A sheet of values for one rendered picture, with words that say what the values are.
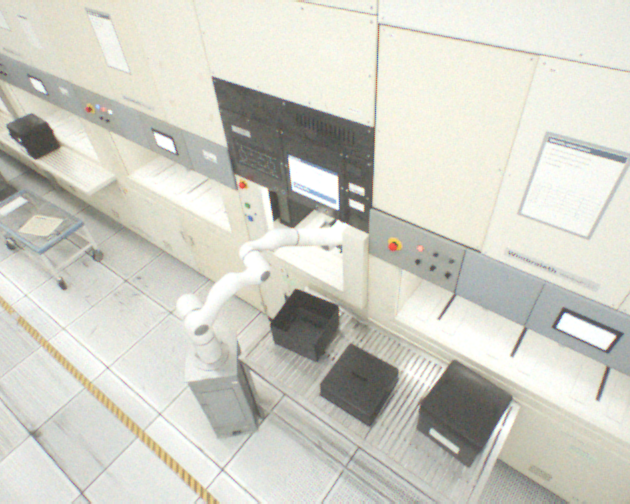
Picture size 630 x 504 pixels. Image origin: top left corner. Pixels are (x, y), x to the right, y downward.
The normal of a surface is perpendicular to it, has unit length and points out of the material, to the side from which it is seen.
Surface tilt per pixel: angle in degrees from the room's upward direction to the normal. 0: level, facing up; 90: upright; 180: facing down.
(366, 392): 0
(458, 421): 0
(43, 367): 0
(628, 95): 90
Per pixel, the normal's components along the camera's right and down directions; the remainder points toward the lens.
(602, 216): -0.60, 0.60
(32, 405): -0.06, -0.69
